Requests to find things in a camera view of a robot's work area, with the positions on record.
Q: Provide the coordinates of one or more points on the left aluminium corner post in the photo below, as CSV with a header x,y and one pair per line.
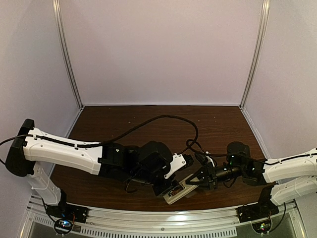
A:
x,y
65,53

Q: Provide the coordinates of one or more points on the aluminium corner post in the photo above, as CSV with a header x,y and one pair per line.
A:
x,y
65,53
264,16

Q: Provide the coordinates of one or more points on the right aluminium corner post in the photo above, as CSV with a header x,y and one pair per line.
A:
x,y
264,16

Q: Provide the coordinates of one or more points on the white slotted cable duct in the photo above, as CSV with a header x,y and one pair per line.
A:
x,y
43,228

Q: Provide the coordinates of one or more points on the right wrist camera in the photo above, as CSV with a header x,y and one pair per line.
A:
x,y
206,161

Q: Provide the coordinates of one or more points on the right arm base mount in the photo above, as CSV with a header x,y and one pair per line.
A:
x,y
256,211

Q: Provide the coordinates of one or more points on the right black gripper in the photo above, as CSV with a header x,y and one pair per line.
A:
x,y
209,176

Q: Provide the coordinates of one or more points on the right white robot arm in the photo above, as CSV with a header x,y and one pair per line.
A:
x,y
284,178

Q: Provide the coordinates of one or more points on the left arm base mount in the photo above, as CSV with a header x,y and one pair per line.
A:
x,y
70,212

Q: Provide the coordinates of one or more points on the white remote control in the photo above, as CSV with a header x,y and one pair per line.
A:
x,y
179,191

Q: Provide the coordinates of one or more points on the aluminium front rail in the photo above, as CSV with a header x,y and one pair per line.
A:
x,y
197,220

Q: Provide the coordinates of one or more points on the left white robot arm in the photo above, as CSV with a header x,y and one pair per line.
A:
x,y
152,163

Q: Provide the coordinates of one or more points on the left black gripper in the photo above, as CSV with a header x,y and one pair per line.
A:
x,y
169,185

